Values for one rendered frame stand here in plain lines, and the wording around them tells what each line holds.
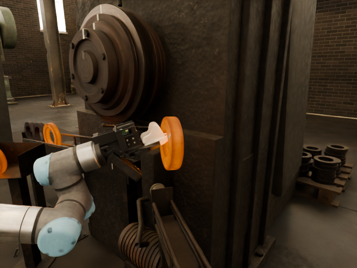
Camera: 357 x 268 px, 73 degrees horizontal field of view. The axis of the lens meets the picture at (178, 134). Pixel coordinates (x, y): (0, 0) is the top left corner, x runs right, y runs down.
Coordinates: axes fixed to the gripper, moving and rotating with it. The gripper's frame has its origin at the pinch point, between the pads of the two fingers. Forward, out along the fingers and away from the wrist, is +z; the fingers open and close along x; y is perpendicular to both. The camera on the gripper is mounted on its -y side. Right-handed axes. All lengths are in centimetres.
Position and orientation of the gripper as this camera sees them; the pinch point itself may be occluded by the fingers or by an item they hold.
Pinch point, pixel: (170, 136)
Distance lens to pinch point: 68.5
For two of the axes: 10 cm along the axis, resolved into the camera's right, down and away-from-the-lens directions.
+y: -2.5, -9.1, -3.2
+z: 9.3, -3.1, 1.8
